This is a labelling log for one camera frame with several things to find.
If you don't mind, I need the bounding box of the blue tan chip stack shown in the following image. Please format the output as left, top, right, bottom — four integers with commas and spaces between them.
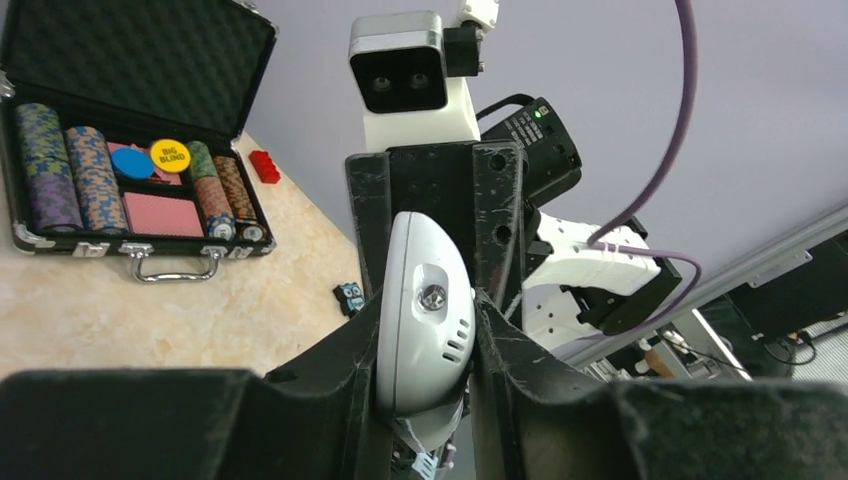
65, 126, 129, 235

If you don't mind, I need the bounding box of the green red chip stack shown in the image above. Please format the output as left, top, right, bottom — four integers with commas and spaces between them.
186, 141, 236, 241

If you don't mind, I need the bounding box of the blue round chip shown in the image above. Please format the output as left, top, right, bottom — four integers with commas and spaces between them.
111, 147, 155, 180

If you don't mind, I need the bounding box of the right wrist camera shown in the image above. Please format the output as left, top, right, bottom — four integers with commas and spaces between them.
348, 1, 500, 153

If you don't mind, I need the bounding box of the white remote control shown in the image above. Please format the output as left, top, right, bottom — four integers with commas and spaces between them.
375, 211, 475, 479

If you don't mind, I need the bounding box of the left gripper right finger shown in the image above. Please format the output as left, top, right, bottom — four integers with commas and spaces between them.
471, 292, 847, 479

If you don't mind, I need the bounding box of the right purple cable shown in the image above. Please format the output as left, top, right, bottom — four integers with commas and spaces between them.
503, 0, 704, 346

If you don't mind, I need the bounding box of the black poker chip case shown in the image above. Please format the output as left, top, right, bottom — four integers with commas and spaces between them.
1, 1, 278, 276

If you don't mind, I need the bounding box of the purple green chip stack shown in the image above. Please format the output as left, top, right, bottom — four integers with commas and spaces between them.
14, 103, 83, 233

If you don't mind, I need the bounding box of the yellow big blind chip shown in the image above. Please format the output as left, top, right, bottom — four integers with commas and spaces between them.
149, 139, 191, 174

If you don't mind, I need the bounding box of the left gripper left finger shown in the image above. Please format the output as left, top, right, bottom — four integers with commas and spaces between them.
1, 296, 391, 479

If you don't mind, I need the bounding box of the red toy brick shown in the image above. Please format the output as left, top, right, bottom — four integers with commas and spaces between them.
248, 150, 282, 184

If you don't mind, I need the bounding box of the pink card deck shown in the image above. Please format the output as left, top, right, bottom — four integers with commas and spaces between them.
123, 192, 204, 237

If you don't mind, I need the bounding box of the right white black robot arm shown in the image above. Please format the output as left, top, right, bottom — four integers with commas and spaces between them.
345, 94, 681, 344

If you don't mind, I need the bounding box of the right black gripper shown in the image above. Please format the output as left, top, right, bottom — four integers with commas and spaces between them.
345, 141, 525, 308

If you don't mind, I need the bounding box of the brown orange chip stack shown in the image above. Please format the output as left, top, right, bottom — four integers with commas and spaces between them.
213, 156, 268, 242

